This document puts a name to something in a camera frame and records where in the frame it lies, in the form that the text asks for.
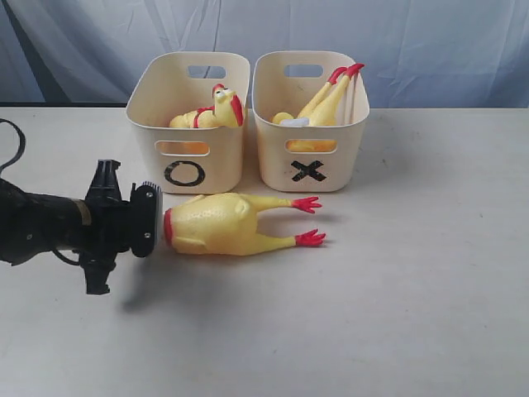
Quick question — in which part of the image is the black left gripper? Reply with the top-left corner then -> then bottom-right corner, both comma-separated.
79,160 -> 130,294

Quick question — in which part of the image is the cream bin marked circle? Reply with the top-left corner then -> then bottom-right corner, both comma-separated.
126,51 -> 250,194

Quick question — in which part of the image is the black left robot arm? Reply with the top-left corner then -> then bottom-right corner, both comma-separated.
1,160 -> 131,295

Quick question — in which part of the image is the blue-grey backdrop curtain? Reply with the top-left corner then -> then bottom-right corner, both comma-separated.
1,1 -> 528,108

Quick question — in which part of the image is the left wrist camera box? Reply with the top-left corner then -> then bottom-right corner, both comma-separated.
130,181 -> 163,258

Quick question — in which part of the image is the cream bin marked cross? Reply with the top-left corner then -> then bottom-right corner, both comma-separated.
252,50 -> 370,192

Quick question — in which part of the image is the large rubber chicken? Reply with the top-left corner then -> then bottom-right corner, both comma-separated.
169,84 -> 245,129

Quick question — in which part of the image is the rubber chicken with white tape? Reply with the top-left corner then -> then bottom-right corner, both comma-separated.
271,112 -> 310,127

